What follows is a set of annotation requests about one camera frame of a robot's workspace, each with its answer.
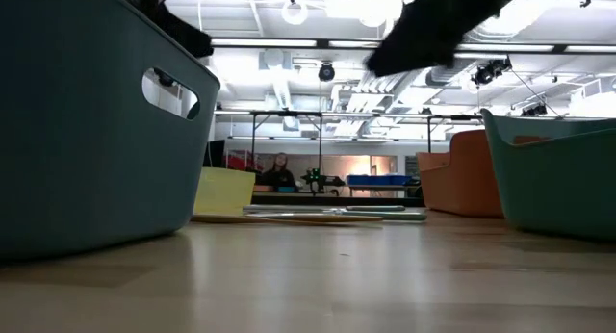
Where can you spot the black computer monitor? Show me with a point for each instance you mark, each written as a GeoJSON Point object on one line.
{"type": "Point", "coordinates": [215, 154]}

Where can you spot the yellow plastic bin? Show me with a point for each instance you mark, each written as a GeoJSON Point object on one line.
{"type": "Point", "coordinates": [223, 191]}

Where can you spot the long ceiling light bar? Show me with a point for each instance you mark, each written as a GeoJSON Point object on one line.
{"type": "Point", "coordinates": [264, 42]}

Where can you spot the black ceiling track light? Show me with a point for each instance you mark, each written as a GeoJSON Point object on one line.
{"type": "Point", "coordinates": [534, 110]}

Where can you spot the dark teal plastic bin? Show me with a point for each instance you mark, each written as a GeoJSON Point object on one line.
{"type": "Point", "coordinates": [96, 155]}

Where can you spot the red storage crates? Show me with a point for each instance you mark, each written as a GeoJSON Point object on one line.
{"type": "Point", "coordinates": [240, 160]}

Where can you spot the round black ceiling device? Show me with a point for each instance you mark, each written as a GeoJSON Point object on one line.
{"type": "Point", "coordinates": [326, 72]}

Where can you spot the person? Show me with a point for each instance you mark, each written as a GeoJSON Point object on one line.
{"type": "Point", "coordinates": [279, 171]}

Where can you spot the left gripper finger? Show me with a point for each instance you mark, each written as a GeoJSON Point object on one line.
{"type": "Point", "coordinates": [187, 32]}

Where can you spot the black ceiling camera rig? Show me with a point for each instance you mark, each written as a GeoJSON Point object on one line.
{"type": "Point", "coordinates": [491, 70]}

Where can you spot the round white pendant lamp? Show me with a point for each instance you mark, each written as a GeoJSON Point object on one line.
{"type": "Point", "coordinates": [294, 13]}

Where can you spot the black background robot arm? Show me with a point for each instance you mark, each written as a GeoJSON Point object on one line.
{"type": "Point", "coordinates": [317, 179]}

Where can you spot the green plastic bin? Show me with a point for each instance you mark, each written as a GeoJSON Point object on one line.
{"type": "Point", "coordinates": [553, 188]}

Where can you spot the black metal frame stand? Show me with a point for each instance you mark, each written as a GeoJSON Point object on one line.
{"type": "Point", "coordinates": [286, 113]}
{"type": "Point", "coordinates": [452, 117]}

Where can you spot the orange plastic bin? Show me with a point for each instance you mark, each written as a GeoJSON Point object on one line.
{"type": "Point", "coordinates": [462, 179]}

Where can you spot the blue storage bins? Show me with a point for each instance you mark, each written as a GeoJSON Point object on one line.
{"type": "Point", "coordinates": [380, 180]}

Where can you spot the dark background workbench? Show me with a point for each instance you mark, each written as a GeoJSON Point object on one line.
{"type": "Point", "coordinates": [337, 198]}

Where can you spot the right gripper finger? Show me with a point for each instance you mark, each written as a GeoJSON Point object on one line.
{"type": "Point", "coordinates": [404, 54]}

